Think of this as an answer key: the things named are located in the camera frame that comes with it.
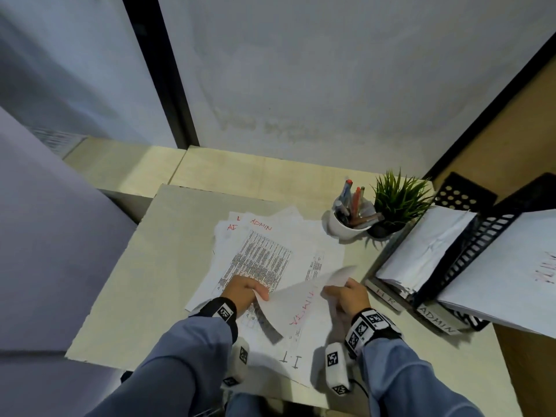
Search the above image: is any person's left hand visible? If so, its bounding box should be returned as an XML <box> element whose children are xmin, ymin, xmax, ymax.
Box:
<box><xmin>221</xmin><ymin>275</ymin><xmax>270</xmax><ymax>317</ymax></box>

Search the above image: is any person's right hand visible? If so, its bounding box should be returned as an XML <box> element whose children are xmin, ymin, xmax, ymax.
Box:
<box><xmin>321</xmin><ymin>278</ymin><xmax>372</xmax><ymax>326</ymax></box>

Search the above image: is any pile of printed papers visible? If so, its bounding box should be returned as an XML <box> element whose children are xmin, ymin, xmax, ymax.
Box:
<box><xmin>184</xmin><ymin>206</ymin><xmax>348</xmax><ymax>389</ymax></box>

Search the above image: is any printed paper sheet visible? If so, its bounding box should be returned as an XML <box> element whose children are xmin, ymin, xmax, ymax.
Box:
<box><xmin>254</xmin><ymin>265</ymin><xmax>358</xmax><ymax>339</ymax></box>
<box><xmin>375</xmin><ymin>206</ymin><xmax>478</xmax><ymax>296</ymax></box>
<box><xmin>436</xmin><ymin>208</ymin><xmax>556</xmax><ymax>339</ymax></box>

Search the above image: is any person's left forearm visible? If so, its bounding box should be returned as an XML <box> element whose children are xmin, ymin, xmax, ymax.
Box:
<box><xmin>86</xmin><ymin>316</ymin><xmax>233</xmax><ymax>417</ymax></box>

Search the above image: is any person's right forearm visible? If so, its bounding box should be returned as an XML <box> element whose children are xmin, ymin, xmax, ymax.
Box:
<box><xmin>360</xmin><ymin>338</ymin><xmax>485</xmax><ymax>417</ymax></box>

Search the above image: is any black left wrist band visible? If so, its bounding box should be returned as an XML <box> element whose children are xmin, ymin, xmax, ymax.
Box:
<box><xmin>191</xmin><ymin>297</ymin><xmax>239</xmax><ymax>343</ymax></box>

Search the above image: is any black wrist band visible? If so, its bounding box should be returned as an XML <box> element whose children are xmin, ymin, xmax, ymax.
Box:
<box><xmin>191</xmin><ymin>297</ymin><xmax>239</xmax><ymax>343</ymax></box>
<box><xmin>344</xmin><ymin>308</ymin><xmax>403</xmax><ymax>359</ymax></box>

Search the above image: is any black right wrist band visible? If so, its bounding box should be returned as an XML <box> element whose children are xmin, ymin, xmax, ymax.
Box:
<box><xmin>344</xmin><ymin>308</ymin><xmax>403</xmax><ymax>359</ymax></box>

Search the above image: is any white pen cup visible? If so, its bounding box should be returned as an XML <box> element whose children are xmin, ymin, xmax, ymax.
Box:
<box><xmin>326</xmin><ymin>208</ymin><xmax>383</xmax><ymax>242</ymax></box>

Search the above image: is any brown pen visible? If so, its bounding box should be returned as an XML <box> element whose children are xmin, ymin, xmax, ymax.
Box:
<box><xmin>349</xmin><ymin>212</ymin><xmax>385</xmax><ymax>227</ymax></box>

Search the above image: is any beige table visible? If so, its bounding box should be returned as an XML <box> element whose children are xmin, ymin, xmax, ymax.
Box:
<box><xmin>65</xmin><ymin>184</ymin><xmax>522</xmax><ymax>417</ymax></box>

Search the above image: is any green potted plant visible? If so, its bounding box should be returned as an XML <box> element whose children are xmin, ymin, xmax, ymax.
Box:
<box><xmin>367</xmin><ymin>169</ymin><xmax>435</xmax><ymax>239</ymax></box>

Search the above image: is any grey partition panel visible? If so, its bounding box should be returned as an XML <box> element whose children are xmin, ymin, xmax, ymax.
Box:
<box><xmin>0</xmin><ymin>106</ymin><xmax>138</xmax><ymax>417</ymax></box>

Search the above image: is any black corner trim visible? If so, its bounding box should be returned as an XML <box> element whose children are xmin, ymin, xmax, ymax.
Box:
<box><xmin>423</xmin><ymin>34</ymin><xmax>556</xmax><ymax>181</ymax></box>

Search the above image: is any grey vent grille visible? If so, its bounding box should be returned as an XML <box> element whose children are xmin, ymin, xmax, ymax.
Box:
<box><xmin>30</xmin><ymin>125</ymin><xmax>87</xmax><ymax>159</ymax></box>

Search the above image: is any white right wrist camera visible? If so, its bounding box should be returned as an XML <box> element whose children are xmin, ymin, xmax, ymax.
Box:
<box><xmin>324</xmin><ymin>342</ymin><xmax>352</xmax><ymax>397</ymax></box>

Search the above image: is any black wall post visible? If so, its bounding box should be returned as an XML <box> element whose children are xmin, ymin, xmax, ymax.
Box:
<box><xmin>120</xmin><ymin>0</ymin><xmax>200</xmax><ymax>149</ymax></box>

